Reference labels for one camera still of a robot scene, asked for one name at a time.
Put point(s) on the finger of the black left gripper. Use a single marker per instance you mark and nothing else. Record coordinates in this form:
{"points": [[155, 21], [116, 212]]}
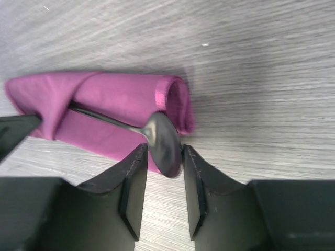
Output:
{"points": [[14, 129]]}

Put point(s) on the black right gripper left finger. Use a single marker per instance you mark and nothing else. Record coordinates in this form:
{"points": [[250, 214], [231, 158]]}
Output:
{"points": [[102, 213]]}

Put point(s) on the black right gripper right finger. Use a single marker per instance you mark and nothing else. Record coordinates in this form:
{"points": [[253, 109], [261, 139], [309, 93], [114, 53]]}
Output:
{"points": [[224, 214]]}

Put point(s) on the dark metal spoon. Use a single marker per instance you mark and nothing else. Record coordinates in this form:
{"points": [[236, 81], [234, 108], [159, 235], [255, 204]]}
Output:
{"points": [[162, 137]]}

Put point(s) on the magenta cloth napkin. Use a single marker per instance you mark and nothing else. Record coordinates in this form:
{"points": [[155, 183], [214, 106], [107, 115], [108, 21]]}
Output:
{"points": [[130, 98]]}

